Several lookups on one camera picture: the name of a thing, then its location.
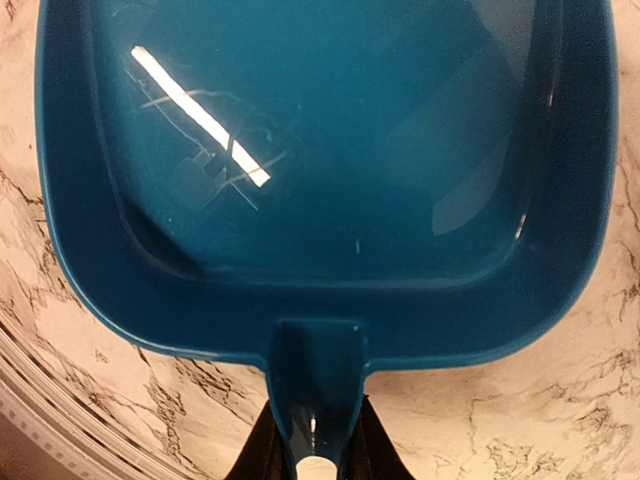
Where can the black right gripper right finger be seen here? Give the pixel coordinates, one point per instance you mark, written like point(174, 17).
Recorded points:
point(371, 454)

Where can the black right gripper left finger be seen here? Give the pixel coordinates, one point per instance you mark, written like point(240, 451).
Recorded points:
point(262, 456)

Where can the blue plastic dustpan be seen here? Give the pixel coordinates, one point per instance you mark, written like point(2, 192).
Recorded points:
point(325, 190)

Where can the aluminium front frame rail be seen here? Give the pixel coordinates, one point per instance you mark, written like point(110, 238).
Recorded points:
point(64, 428)

